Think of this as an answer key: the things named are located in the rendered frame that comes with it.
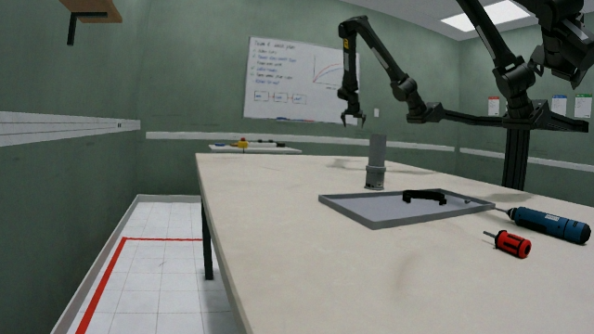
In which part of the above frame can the red stubby screwdriver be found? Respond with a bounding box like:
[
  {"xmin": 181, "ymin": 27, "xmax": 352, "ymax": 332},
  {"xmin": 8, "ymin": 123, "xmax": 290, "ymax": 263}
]
[{"xmin": 483, "ymin": 230, "xmax": 532, "ymax": 258}]

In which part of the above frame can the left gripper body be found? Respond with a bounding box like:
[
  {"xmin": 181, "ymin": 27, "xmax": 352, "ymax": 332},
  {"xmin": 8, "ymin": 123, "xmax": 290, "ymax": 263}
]
[{"xmin": 530, "ymin": 44, "xmax": 587, "ymax": 84}]

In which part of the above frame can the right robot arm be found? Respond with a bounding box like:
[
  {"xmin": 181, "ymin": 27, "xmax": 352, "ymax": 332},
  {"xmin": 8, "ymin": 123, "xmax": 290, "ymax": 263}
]
[{"xmin": 337, "ymin": 15, "xmax": 433, "ymax": 120}]

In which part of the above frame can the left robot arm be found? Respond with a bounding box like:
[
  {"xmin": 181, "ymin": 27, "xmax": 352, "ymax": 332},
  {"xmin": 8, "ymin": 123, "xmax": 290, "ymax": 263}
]
[{"xmin": 456, "ymin": 0, "xmax": 594, "ymax": 123}]

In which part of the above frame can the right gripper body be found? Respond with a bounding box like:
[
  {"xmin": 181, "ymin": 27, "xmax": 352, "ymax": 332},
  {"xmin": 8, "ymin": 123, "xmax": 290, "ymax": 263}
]
[{"xmin": 341, "ymin": 102, "xmax": 366, "ymax": 119}]

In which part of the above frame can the blue electric screwdriver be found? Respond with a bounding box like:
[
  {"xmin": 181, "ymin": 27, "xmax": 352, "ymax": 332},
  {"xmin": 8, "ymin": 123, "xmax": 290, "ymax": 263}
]
[{"xmin": 490, "ymin": 206, "xmax": 591, "ymax": 244}]

